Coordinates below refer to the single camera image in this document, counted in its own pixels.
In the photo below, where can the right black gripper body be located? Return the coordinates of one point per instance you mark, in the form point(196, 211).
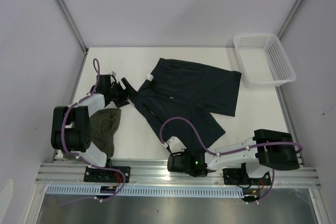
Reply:
point(187, 152)

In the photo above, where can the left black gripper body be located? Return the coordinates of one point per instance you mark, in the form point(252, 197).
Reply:
point(119, 96)

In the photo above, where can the olive green shorts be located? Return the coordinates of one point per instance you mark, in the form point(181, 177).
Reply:
point(103, 125)

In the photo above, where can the dark teal shorts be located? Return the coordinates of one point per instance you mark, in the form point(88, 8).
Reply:
point(182, 97)

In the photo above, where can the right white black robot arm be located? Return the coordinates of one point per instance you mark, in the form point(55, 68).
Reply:
point(265, 151)

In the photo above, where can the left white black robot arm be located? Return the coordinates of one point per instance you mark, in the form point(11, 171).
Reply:
point(85, 129)

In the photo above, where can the white perforated plastic basket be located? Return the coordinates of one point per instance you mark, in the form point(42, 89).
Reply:
point(263, 61)

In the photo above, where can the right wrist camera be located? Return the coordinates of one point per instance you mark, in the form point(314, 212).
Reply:
point(174, 145)

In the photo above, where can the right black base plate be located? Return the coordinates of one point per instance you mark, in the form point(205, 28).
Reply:
point(239, 177)

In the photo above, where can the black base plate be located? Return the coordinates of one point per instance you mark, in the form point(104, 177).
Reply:
point(94, 175)
point(239, 177)

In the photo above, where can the left aluminium frame post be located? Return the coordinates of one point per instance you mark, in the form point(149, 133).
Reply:
point(71, 24)

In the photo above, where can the aluminium frame post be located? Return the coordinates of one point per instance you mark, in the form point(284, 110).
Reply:
point(71, 24)
point(297, 6)

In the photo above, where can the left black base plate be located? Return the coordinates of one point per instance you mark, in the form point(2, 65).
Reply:
point(94, 175)

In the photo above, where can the aluminium mounting rail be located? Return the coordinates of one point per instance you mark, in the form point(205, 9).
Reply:
point(149, 172)

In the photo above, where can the slotted grey cable duct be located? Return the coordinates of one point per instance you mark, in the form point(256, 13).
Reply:
point(157, 191)

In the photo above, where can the right aluminium frame post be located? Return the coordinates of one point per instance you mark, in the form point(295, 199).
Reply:
point(297, 6)

